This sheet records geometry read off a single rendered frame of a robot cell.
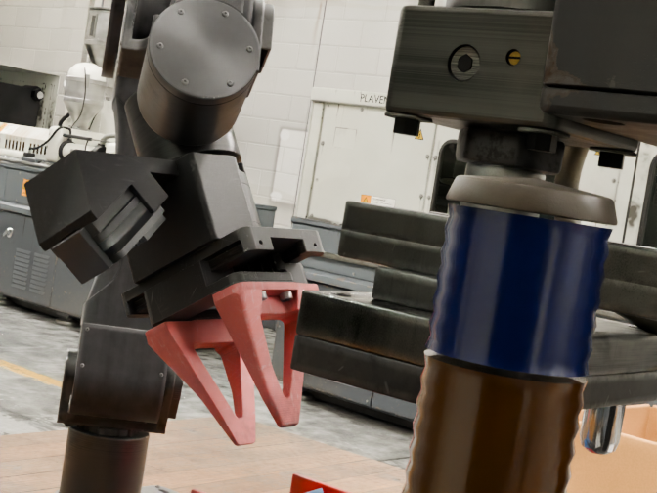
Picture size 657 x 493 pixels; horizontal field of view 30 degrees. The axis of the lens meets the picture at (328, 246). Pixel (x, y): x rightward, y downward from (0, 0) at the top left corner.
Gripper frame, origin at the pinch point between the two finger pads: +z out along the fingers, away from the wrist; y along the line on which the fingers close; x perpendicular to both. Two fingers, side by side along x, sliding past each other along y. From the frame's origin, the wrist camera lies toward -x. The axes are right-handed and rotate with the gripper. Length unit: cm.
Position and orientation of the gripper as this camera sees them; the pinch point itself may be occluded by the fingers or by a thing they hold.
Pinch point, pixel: (262, 421)
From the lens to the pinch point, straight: 66.8
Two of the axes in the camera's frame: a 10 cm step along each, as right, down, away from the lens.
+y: 7.3, -3.8, -5.6
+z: 2.8, 9.2, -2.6
